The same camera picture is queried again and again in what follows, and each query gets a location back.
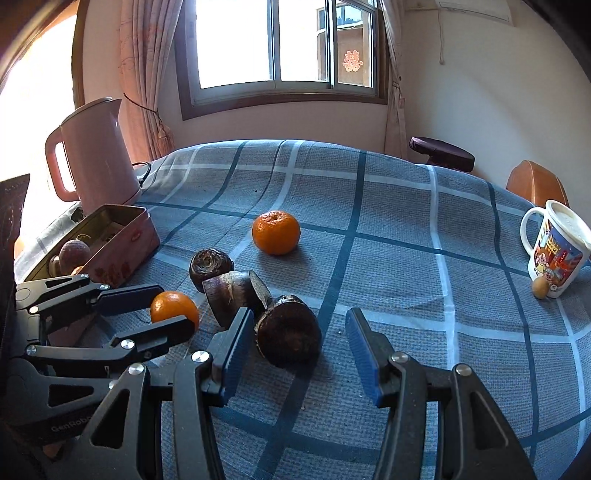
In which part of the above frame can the cut taro piece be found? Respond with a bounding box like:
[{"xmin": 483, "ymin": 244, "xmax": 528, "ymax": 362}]
[{"xmin": 203, "ymin": 270, "xmax": 273, "ymax": 329}]

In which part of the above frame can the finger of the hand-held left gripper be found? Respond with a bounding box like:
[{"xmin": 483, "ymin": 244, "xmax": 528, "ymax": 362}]
[
  {"xmin": 16, "ymin": 273, "xmax": 160, "ymax": 319},
  {"xmin": 25, "ymin": 316, "xmax": 195, "ymax": 370}
]

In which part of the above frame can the brown leather armchair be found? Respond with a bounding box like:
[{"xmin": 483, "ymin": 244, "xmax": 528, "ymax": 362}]
[{"xmin": 506, "ymin": 160, "xmax": 571, "ymax": 210}]

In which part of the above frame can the pink electric kettle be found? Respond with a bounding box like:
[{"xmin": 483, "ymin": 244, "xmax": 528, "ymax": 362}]
[{"xmin": 45, "ymin": 97, "xmax": 141, "ymax": 215}]

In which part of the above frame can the dark curtain tieback cord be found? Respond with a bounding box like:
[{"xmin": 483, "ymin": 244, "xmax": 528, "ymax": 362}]
[{"xmin": 122, "ymin": 92, "xmax": 174, "ymax": 148}]

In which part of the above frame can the narrow pink curtain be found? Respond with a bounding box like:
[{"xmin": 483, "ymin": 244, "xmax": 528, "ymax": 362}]
[{"xmin": 379, "ymin": 0, "xmax": 416, "ymax": 160}]

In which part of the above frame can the wide pink curtain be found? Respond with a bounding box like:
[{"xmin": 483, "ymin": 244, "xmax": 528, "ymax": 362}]
[{"xmin": 115, "ymin": 0, "xmax": 185, "ymax": 162}]

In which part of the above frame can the blue plaid blanket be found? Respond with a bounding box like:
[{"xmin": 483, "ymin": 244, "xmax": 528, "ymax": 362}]
[{"xmin": 14, "ymin": 138, "xmax": 591, "ymax": 480}]

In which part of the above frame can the white mug lid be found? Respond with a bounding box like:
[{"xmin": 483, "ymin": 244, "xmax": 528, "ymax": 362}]
[{"xmin": 545, "ymin": 199, "xmax": 591, "ymax": 252}]

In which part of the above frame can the wooden frame sliding window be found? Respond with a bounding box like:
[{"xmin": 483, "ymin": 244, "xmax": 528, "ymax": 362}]
[{"xmin": 178, "ymin": 0, "xmax": 391, "ymax": 121}]

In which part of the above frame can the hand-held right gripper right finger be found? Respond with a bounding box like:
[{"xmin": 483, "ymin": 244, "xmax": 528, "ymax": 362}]
[{"xmin": 345, "ymin": 307, "xmax": 539, "ymax": 480}]

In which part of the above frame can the pink metal tin box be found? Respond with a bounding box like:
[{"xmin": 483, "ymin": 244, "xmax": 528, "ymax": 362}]
[{"xmin": 22, "ymin": 204, "xmax": 161, "ymax": 289}]

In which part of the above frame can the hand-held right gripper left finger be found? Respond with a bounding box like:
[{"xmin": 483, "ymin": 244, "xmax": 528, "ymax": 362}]
[{"xmin": 74, "ymin": 307, "xmax": 256, "ymax": 480}]

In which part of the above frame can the large orange mandarin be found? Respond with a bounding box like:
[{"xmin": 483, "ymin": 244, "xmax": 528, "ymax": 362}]
[{"xmin": 252, "ymin": 210, "xmax": 301, "ymax": 256}]

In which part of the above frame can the wooden stool purple cushion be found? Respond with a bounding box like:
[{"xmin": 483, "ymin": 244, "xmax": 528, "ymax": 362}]
[{"xmin": 409, "ymin": 137, "xmax": 476, "ymax": 174}]

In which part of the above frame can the white air conditioner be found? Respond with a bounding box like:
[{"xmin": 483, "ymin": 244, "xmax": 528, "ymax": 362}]
[{"xmin": 434, "ymin": 0, "xmax": 513, "ymax": 23}]

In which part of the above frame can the white cartoon print mug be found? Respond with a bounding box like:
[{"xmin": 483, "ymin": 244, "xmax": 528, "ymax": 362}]
[{"xmin": 520, "ymin": 199, "xmax": 591, "ymax": 299}]

